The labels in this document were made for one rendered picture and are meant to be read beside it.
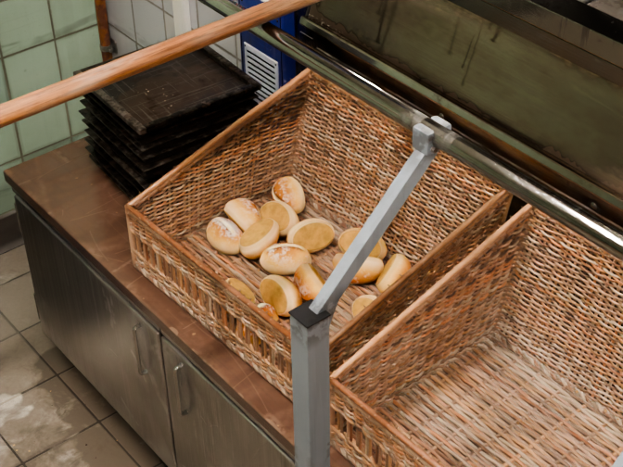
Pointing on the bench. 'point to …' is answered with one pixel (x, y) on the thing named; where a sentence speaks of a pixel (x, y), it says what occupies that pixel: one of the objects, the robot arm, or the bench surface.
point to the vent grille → (261, 71)
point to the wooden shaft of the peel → (145, 59)
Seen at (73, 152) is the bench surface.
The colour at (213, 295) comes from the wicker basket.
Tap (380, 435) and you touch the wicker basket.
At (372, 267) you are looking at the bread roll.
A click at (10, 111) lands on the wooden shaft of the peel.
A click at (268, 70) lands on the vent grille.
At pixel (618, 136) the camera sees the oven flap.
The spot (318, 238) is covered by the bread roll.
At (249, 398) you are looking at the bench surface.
